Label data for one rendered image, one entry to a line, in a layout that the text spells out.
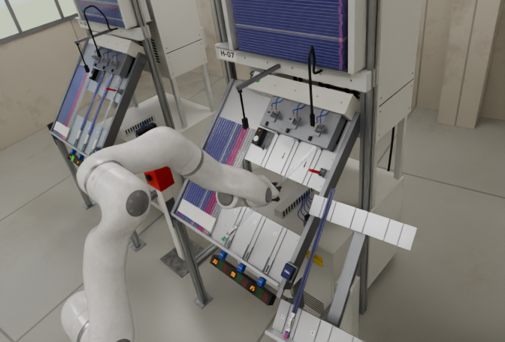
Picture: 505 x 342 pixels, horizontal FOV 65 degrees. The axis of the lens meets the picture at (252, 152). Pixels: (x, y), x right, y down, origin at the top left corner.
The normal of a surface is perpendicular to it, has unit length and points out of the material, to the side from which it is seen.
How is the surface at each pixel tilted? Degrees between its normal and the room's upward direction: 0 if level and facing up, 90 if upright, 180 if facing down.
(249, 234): 44
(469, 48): 90
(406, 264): 0
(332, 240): 0
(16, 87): 90
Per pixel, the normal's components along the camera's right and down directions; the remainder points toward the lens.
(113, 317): 0.69, -0.18
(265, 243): -0.56, -0.27
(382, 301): -0.13, -0.83
